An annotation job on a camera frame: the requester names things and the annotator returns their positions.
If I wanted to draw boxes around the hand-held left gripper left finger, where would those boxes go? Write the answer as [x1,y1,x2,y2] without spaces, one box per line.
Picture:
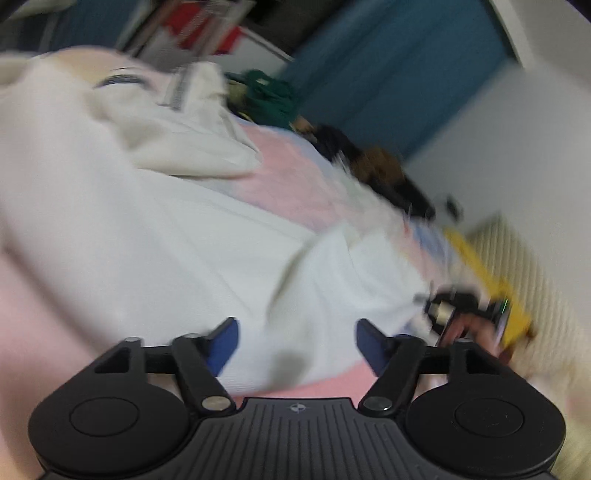
[93,317,241,419]

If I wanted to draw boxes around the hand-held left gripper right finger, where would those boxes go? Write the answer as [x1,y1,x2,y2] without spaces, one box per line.
[355,318,507,416]

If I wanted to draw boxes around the white sweater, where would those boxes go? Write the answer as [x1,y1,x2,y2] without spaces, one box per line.
[0,53,444,393]

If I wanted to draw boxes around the dark clothes pile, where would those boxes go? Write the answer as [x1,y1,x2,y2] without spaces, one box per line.
[314,124,437,219]

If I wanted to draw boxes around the person's right hand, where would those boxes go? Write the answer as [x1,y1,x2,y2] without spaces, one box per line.
[443,315,514,363]

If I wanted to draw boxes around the cream ribbed panel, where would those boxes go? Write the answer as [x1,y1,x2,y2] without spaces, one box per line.
[466,213,591,416]

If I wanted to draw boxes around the brown plush toy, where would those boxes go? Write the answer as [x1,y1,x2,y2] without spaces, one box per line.
[359,148,403,182]

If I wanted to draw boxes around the pastel bed blanket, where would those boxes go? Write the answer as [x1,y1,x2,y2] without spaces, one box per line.
[0,46,467,480]

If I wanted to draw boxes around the blue curtain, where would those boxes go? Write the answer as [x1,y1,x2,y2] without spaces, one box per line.
[44,0,155,52]
[277,0,518,160]

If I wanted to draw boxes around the green garment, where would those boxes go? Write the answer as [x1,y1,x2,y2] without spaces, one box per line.
[226,69,297,131]

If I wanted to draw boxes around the red cloth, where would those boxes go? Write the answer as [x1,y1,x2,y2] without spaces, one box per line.
[165,8,244,55]

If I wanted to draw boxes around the metal drying rack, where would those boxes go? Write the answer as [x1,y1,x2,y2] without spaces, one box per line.
[117,0,296,64]

